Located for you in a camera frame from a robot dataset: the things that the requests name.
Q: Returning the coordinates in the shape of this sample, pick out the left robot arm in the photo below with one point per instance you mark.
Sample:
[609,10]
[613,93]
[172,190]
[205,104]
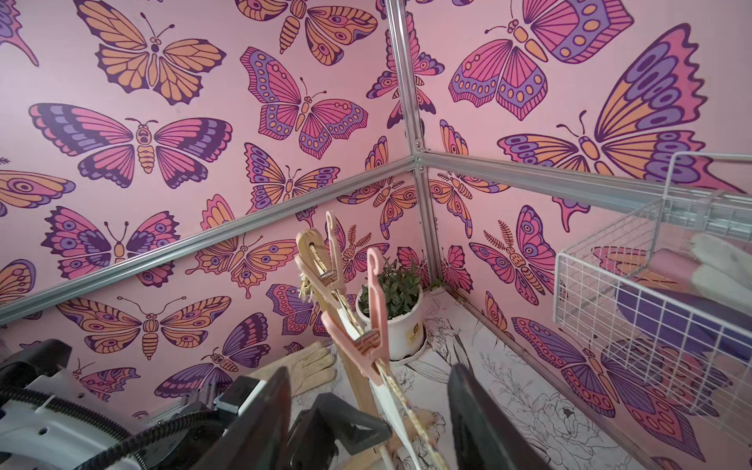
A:
[50,421]

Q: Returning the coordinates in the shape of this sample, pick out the white wire basket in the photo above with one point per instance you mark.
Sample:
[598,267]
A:
[659,289]

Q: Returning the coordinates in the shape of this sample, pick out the pink clothespin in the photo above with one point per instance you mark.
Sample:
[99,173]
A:
[319,258]
[366,347]

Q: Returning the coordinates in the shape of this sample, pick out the wooden string rack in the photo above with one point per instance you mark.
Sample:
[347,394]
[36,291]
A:
[362,388]

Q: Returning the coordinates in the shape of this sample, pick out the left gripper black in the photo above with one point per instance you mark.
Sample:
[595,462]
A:
[316,435]

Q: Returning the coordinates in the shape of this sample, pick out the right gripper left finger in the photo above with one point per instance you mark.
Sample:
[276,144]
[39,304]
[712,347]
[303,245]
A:
[260,410]

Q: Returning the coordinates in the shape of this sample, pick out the white postcard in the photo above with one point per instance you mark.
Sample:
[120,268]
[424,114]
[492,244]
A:
[402,426]

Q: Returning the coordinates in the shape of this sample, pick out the beige work glove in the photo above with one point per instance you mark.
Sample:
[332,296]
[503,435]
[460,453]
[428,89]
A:
[308,369]

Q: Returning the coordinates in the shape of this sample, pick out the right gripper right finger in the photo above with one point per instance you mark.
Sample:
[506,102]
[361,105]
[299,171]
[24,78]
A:
[484,438]

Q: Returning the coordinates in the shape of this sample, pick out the potted green plant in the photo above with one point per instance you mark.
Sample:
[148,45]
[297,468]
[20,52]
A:
[403,293]

